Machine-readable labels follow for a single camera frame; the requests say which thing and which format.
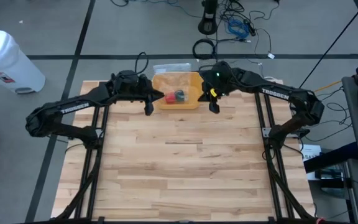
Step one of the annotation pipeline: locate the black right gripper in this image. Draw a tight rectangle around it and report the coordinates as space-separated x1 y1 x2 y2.
197 80 229 114

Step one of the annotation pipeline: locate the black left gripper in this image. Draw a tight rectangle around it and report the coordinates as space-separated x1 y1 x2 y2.
134 76 167 117

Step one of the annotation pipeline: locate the red elastic bandage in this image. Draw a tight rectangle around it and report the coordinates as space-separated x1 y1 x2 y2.
164 91 178 105

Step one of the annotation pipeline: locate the clear plastic zip bag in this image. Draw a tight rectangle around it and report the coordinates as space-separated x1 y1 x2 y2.
153 63 193 104

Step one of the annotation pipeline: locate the yellow plastic bin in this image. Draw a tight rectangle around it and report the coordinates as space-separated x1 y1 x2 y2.
150 72 205 110

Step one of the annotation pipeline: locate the black stand base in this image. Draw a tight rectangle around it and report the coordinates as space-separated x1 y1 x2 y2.
197 0 219 35

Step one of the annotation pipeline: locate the white printed paper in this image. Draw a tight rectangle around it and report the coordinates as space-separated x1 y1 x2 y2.
300 144 322 181

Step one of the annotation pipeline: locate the black flat bar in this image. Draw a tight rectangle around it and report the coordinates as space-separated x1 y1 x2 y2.
303 141 358 174

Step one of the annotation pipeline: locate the white plastic trash can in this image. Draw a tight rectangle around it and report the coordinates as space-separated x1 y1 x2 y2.
0 29 47 95

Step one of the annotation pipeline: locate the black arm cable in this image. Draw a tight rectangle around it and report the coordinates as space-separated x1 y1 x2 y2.
134 52 149 77

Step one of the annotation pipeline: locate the black coiled cable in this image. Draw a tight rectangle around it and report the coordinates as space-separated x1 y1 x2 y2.
192 38 218 60

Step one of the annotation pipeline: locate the blue coiled cable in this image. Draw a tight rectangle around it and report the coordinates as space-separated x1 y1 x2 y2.
227 19 250 40

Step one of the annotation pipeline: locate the black floor cable tangle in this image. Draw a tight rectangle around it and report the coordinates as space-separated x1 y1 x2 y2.
218 0 281 60

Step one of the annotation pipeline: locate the black cable connector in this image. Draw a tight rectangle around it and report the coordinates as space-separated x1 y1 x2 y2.
293 128 311 139

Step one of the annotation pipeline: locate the black metal table frame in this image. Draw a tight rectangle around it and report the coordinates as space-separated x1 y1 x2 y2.
54 73 315 224

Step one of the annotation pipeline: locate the yellow floor cable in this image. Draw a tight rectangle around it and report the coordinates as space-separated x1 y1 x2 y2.
314 65 358 94

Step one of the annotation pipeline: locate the black loose floor cable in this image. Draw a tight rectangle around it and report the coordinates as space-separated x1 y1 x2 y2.
303 86 354 144

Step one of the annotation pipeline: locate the black taut cable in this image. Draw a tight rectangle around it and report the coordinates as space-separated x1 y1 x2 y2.
298 0 358 90

